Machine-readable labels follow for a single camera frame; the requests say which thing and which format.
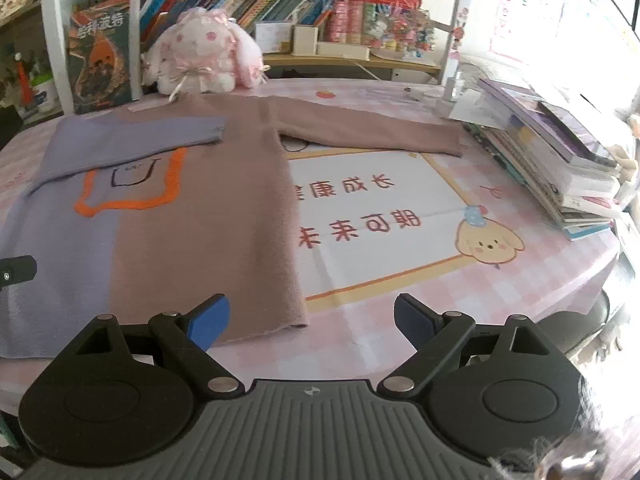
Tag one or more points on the purple and pink sweater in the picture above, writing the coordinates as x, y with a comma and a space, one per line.
200, 210

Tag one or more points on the stack of purple-covered books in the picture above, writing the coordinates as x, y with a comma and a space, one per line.
550, 160

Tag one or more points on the clear bead charm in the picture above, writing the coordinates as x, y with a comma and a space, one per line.
567, 462

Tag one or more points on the white and pink plush bunny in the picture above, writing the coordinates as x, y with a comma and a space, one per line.
200, 45

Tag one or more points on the small white plug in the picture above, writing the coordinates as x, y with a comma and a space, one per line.
415, 94

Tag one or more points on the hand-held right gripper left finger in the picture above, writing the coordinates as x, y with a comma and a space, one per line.
210, 322

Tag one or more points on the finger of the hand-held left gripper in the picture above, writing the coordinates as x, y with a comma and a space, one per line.
17, 270

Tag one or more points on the flat white box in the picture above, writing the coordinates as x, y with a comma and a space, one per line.
342, 51

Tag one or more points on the fluffy pale sleeve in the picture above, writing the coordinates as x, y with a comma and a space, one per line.
600, 435

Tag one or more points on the white open box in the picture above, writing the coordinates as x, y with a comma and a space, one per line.
305, 40

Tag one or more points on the row of shelf books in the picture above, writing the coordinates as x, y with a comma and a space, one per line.
250, 0

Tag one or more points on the wall poster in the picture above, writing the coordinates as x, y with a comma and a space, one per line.
530, 5

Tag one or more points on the black stool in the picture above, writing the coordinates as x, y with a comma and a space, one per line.
575, 330

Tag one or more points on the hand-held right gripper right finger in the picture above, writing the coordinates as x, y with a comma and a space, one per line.
415, 322

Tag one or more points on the dark illustrated cover book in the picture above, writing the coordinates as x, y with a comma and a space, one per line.
100, 60

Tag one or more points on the white bookshelf with wooden boards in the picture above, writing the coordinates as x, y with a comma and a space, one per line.
52, 35

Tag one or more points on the white jar with green lid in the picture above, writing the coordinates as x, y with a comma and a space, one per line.
42, 92

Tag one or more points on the red tassel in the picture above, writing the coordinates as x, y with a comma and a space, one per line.
22, 80

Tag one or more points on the white charger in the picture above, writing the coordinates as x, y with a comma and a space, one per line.
450, 95

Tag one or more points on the white paper sheet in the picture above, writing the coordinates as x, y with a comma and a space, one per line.
475, 110

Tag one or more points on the white desk organizer boxes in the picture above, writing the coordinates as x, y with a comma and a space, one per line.
273, 37

